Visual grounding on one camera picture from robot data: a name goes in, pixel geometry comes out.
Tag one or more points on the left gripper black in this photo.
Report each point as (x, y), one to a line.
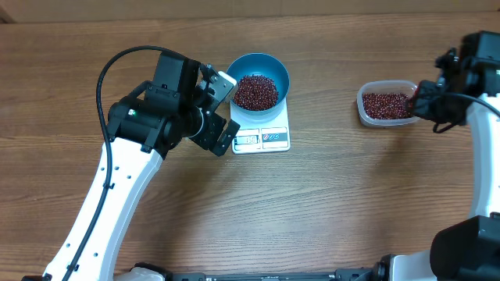
(213, 127)

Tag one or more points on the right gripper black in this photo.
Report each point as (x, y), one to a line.
(423, 103)

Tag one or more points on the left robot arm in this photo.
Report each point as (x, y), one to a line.
(139, 130)

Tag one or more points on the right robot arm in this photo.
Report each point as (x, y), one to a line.
(466, 93)

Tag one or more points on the white digital kitchen scale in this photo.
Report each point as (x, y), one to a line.
(261, 131)

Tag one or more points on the red beans in bowl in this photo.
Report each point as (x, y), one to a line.
(256, 93)

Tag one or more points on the blue plastic bowl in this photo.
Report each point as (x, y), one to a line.
(265, 65)

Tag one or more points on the clear plastic container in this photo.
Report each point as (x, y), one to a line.
(385, 87)

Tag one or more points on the red beans in container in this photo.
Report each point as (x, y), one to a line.
(386, 105)

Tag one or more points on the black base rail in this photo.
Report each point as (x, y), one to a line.
(337, 275)

